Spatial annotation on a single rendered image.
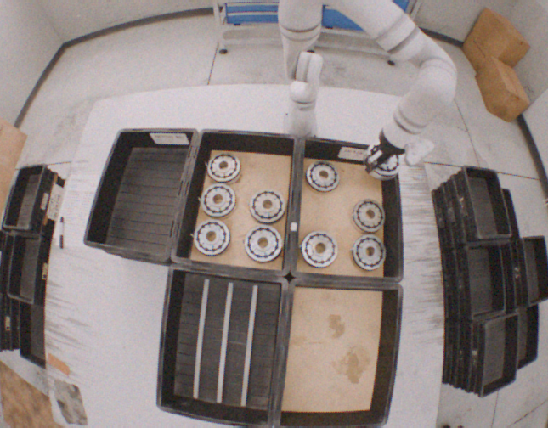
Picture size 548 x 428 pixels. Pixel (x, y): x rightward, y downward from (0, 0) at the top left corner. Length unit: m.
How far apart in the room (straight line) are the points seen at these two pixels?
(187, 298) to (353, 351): 0.49
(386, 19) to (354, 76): 2.10
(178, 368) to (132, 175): 0.63
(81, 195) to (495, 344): 2.15
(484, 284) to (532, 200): 1.62
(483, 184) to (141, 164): 1.75
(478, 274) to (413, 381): 0.83
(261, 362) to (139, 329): 0.45
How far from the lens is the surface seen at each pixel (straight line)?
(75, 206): 1.23
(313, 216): 0.77
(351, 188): 0.83
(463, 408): 2.34
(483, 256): 1.72
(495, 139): 3.07
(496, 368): 1.70
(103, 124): 1.38
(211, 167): 0.81
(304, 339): 0.74
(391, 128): 0.55
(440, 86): 0.43
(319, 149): 0.80
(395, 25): 0.42
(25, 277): 1.93
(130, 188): 0.92
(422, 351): 1.04
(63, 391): 1.29
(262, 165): 0.83
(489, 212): 1.69
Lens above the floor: 1.55
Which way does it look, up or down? 72 degrees down
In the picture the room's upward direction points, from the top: 3 degrees clockwise
